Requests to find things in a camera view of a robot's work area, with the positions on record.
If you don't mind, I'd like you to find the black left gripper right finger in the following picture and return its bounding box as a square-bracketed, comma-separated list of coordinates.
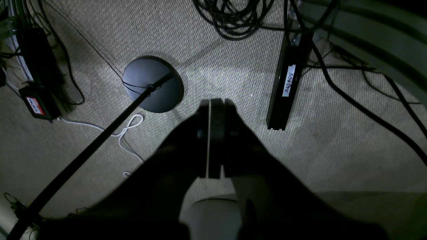
[209, 99, 387, 240]

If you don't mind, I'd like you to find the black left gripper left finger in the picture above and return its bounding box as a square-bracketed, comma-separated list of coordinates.
[40, 100, 209, 240]

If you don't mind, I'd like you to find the black stand pole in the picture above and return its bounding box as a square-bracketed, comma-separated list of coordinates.
[6, 72, 175, 240]

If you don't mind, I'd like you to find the round black stand base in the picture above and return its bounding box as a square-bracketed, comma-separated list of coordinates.
[122, 56, 184, 113]

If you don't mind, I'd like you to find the black power adapter red label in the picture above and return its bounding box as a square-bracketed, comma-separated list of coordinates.
[18, 85, 61, 122]

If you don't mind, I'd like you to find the black aluminium profile leg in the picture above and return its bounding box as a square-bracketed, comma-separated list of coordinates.
[266, 33, 314, 131]

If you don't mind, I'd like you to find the white cable on floor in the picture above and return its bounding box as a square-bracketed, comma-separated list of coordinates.
[57, 113, 145, 178]

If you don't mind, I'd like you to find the thick black floor cable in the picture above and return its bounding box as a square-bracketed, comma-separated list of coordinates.
[300, 30, 427, 167]

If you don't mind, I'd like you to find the black coiled cable bundle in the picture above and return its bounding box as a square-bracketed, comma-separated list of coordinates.
[192, 0, 276, 41]

